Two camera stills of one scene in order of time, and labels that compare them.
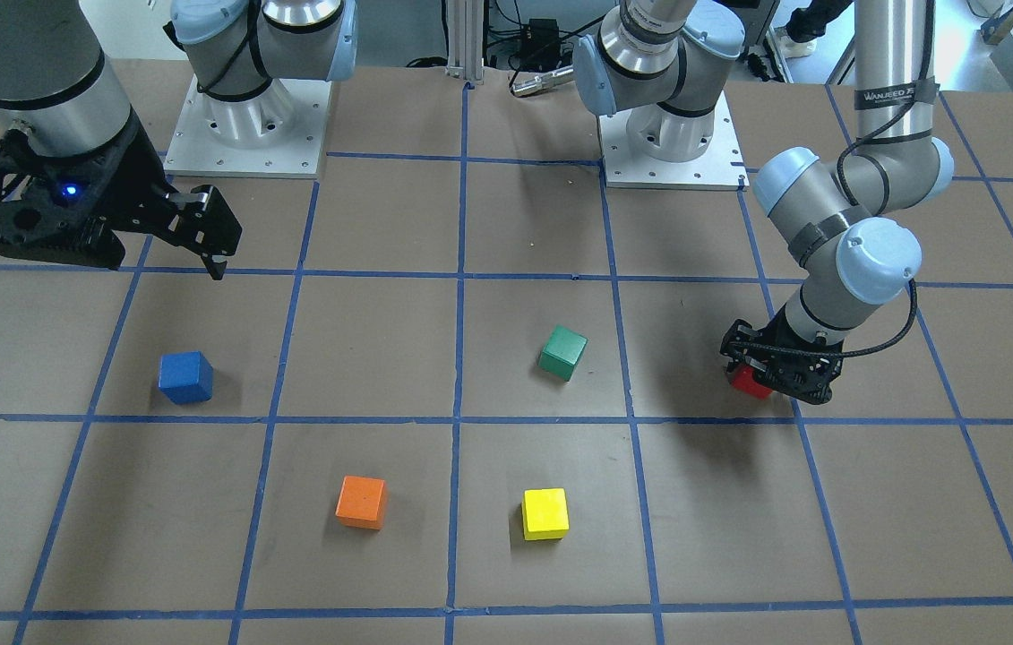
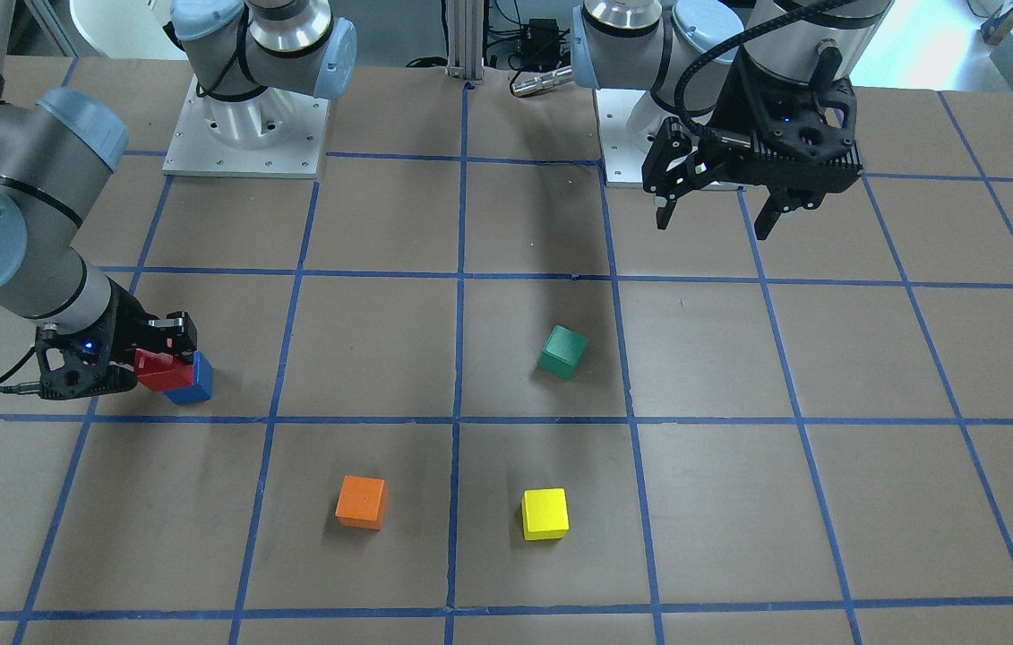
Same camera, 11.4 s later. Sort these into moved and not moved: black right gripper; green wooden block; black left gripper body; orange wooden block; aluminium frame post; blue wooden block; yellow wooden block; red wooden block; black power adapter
Moved: black left gripper body; black right gripper; red wooden block
Not moved: yellow wooden block; green wooden block; black power adapter; blue wooden block; aluminium frame post; orange wooden block
